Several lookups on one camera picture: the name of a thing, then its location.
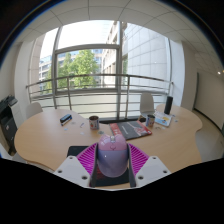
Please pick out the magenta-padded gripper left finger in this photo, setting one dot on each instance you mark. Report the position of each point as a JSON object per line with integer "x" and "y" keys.
{"x": 74, "y": 170}

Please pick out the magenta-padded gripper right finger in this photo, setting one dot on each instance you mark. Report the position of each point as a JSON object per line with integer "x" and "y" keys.
{"x": 150, "y": 169}

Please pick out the pink and lilac computer mouse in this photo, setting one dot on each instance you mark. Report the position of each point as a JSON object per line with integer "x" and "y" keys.
{"x": 112, "y": 156}

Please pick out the black mouse pad, red-blue print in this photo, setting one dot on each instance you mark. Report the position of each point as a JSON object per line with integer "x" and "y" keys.
{"x": 76, "y": 150}

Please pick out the red and black magazine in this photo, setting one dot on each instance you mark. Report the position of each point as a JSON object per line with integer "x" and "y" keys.
{"x": 131, "y": 129}

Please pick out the small printed cup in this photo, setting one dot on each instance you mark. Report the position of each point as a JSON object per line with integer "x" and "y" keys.
{"x": 150, "y": 121}

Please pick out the printed mug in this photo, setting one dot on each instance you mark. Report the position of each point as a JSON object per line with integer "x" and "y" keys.
{"x": 94, "y": 123}

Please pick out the black and blue stapler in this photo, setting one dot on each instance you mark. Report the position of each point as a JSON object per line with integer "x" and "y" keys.
{"x": 65, "y": 119}

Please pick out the white and blue booklet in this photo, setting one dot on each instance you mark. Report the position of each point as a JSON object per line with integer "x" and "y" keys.
{"x": 163, "y": 119}

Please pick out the tall black speaker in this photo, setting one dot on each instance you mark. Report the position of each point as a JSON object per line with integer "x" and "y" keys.
{"x": 168, "y": 105}

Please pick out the black and white printer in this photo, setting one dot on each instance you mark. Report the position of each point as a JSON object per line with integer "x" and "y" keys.
{"x": 7, "y": 126}

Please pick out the grey metal railing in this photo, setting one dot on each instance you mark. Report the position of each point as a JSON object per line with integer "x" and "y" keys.
{"x": 93, "y": 76}

